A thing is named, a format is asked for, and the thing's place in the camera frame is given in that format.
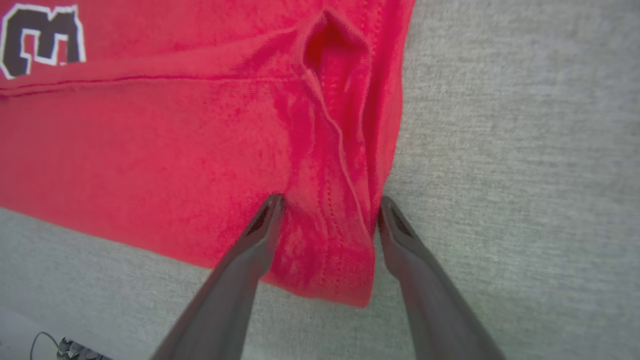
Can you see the grey fabric sofa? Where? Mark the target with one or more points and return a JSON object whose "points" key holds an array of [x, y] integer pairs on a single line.
{"points": [[515, 150]]}

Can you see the red basketball jersey number 23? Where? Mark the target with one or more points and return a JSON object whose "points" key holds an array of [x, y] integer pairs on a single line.
{"points": [[175, 140]]}

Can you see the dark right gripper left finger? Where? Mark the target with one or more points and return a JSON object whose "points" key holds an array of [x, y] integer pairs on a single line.
{"points": [[230, 295]]}

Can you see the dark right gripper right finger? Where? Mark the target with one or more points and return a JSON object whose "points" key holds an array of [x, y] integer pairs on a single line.
{"points": [[435, 300]]}

